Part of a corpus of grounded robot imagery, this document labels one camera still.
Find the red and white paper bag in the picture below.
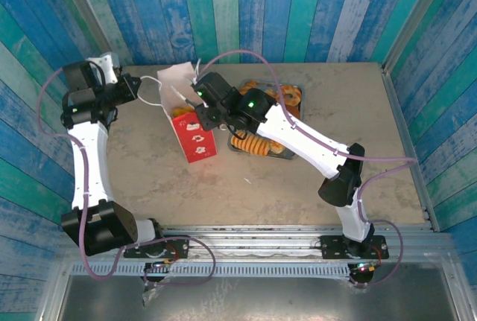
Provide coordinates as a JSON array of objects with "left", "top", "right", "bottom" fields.
[{"left": 138, "top": 58, "right": 218, "bottom": 165}]

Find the long ridged caterpillar bread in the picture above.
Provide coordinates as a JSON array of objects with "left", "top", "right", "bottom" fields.
[{"left": 230, "top": 130, "right": 271, "bottom": 157}]

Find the ring shaped braided bread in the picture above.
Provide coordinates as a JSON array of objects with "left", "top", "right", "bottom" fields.
[{"left": 274, "top": 84, "right": 303, "bottom": 108}]

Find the grey metal baking tray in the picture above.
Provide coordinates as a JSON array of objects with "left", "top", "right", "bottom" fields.
[{"left": 227, "top": 79, "right": 306, "bottom": 161}]

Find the small circuit board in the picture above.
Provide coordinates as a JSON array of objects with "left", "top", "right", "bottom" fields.
[
  {"left": 144, "top": 259, "right": 176, "bottom": 269},
  {"left": 352, "top": 260, "right": 382, "bottom": 273}
]

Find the aluminium frame post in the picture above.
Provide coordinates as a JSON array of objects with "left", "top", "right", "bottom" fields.
[
  {"left": 51, "top": 0, "right": 122, "bottom": 74},
  {"left": 382, "top": 0, "right": 448, "bottom": 72}
]

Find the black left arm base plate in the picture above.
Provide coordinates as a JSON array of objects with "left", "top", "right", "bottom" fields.
[{"left": 122, "top": 234, "right": 191, "bottom": 260}]

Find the aluminium mounting rail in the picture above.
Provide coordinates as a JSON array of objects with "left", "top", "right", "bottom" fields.
[{"left": 159, "top": 223, "right": 454, "bottom": 262}]

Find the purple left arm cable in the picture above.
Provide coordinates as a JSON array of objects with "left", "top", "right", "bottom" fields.
[{"left": 36, "top": 67, "right": 217, "bottom": 287}]

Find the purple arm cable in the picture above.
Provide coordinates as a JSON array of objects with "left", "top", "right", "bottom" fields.
[
  {"left": 36, "top": 67, "right": 217, "bottom": 287},
  {"left": 200, "top": 49, "right": 417, "bottom": 289}
]

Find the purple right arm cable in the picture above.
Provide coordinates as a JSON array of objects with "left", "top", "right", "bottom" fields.
[{"left": 200, "top": 49, "right": 417, "bottom": 289}]

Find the grey slotted cable duct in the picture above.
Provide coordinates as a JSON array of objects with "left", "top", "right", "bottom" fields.
[{"left": 70, "top": 262, "right": 353, "bottom": 280}]

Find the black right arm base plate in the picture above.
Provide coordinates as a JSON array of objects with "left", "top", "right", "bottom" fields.
[{"left": 319, "top": 233, "right": 389, "bottom": 261}]

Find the aluminium table edge rail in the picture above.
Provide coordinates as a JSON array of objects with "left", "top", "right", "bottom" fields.
[{"left": 379, "top": 63, "right": 441, "bottom": 232}]

